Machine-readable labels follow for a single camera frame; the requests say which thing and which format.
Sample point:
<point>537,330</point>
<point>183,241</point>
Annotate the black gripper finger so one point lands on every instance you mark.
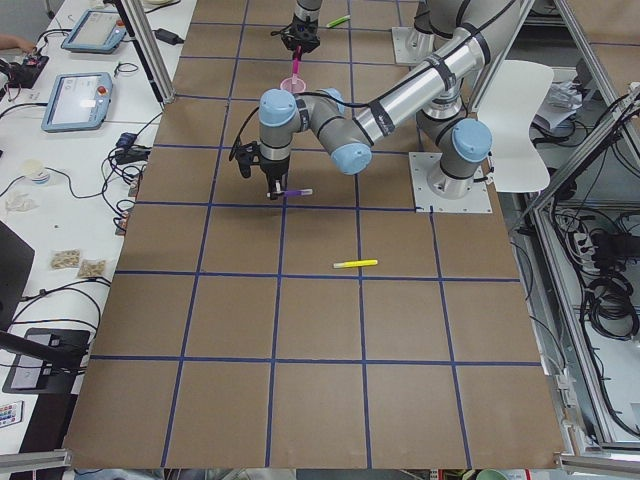
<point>275,190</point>

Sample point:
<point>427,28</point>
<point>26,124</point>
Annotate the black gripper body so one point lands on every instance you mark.
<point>302,31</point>
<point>274,172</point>

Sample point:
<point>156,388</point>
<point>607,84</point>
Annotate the pink highlighter pen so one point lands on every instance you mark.
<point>295,65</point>

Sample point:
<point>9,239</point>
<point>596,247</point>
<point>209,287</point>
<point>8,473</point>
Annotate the purple highlighter pen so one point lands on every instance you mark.
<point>298,192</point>

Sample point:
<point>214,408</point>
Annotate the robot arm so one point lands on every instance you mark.
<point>469,36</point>
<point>307,9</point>

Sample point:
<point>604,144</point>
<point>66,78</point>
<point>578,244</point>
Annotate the pink mesh cup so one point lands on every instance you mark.
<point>299,88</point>

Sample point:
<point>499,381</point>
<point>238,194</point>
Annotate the white paper cup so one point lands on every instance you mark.
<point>35,171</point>

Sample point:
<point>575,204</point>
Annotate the green highlighter pen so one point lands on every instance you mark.
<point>337,22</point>

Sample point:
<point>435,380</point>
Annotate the yellow highlighter pen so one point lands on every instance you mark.
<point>355,264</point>

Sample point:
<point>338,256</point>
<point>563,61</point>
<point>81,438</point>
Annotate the black power adapter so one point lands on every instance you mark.
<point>168,37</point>

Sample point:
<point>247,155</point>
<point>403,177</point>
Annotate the teach pendant tablet far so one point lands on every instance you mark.
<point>97,31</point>

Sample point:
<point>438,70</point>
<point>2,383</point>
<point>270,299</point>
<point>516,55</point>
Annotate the teach pendant tablet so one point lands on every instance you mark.
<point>97,31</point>
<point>78,102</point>

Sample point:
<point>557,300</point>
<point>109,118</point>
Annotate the teach pendant tablet near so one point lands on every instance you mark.
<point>78,102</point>

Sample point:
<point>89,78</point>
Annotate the white plastic chair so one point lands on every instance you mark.
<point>508,108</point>

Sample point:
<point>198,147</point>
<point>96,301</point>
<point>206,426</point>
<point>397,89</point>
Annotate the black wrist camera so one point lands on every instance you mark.
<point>246,155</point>

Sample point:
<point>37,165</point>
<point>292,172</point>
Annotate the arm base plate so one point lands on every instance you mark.
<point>403,48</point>
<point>434,192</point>

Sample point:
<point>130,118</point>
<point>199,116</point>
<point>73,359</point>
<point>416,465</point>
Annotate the aluminium frame post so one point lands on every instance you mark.
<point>140,32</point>

